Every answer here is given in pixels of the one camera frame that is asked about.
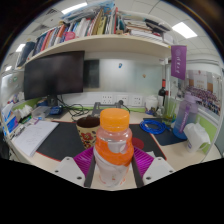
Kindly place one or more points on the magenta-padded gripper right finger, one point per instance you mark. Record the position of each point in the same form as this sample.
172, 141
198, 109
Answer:
160, 170

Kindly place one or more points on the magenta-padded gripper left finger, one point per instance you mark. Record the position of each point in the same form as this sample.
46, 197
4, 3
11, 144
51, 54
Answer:
68, 170

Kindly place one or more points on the orange drink bottle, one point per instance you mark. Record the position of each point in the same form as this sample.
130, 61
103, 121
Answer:
113, 150

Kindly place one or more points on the purple water bottle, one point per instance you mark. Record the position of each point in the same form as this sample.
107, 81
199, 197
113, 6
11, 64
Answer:
186, 116

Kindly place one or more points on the black red-edged desk mat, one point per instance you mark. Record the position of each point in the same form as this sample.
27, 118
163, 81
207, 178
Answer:
63, 140

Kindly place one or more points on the dark blue mouse pad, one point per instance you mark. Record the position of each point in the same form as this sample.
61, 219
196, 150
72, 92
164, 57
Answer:
166, 138

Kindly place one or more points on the flat round red coaster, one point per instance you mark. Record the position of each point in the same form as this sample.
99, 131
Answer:
139, 144

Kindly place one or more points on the floral paper cup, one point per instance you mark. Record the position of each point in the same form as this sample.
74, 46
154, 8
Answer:
86, 133

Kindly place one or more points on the white paper notebook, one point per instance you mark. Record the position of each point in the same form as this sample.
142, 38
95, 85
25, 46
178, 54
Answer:
33, 136

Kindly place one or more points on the crumpled white paper towel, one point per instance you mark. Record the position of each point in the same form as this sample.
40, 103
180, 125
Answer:
196, 136

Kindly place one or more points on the small blue box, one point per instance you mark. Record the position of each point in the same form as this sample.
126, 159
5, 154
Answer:
56, 110

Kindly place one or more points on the green transparent cup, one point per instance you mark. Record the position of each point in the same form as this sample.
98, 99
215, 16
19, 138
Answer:
170, 110

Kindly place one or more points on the grey metal laptop stand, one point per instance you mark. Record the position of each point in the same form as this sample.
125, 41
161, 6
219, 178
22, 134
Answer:
96, 108

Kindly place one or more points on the white ceramic jar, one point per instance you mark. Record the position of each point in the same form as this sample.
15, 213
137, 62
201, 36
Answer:
151, 102

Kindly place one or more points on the blue white tissue box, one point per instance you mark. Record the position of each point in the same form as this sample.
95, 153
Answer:
10, 121

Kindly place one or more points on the group photo poster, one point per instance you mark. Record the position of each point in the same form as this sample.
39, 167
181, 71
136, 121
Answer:
203, 93

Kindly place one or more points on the black computer monitor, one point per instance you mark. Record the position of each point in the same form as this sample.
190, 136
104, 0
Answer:
53, 75

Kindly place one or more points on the purple hanging banner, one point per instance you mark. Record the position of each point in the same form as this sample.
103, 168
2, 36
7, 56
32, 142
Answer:
179, 61

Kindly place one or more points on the shelf with books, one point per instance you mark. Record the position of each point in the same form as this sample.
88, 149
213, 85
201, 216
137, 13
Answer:
100, 45

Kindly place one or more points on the ceiling lights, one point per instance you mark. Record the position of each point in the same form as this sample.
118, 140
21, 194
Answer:
184, 30

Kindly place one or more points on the white wall socket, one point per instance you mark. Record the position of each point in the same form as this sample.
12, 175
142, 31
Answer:
107, 99
137, 100
122, 100

